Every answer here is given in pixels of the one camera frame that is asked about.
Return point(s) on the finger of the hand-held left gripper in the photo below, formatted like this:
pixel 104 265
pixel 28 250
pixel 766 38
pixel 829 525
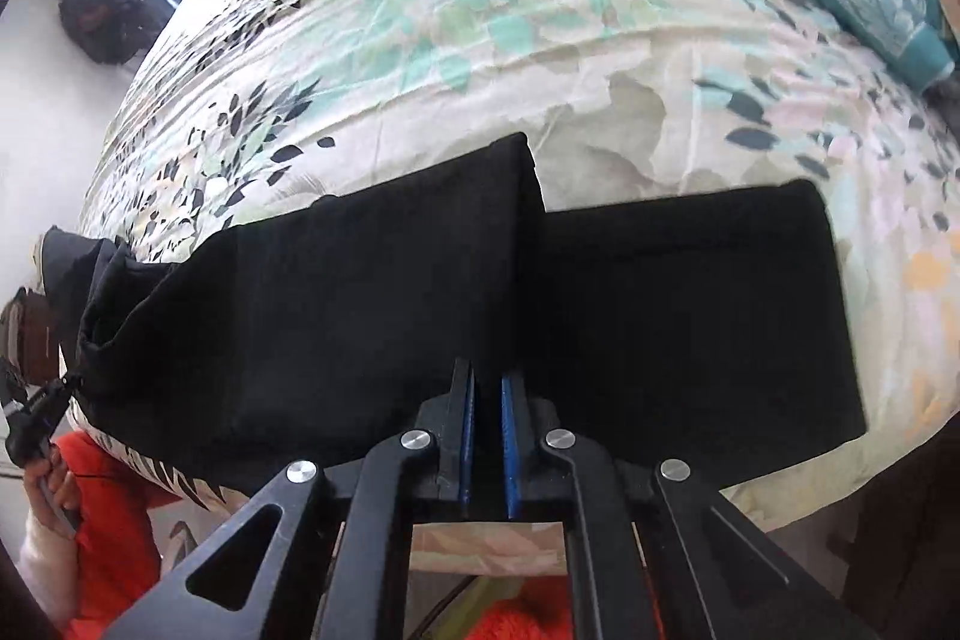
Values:
pixel 37 415

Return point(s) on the person's left forearm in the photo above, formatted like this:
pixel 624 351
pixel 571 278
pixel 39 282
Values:
pixel 45 572

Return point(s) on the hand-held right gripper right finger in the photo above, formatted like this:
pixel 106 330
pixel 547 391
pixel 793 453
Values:
pixel 511 430

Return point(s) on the dark bag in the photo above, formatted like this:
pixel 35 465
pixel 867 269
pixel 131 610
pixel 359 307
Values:
pixel 101 21

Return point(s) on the black pants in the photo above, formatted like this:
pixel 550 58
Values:
pixel 337 310

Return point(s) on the floral bed sheet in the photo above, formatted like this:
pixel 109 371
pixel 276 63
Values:
pixel 525 48

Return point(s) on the brown object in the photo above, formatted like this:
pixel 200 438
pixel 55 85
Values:
pixel 26 336

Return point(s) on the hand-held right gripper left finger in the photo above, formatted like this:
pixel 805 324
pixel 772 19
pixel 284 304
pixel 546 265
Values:
pixel 466 419

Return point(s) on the person's left hand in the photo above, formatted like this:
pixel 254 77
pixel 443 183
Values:
pixel 49 479

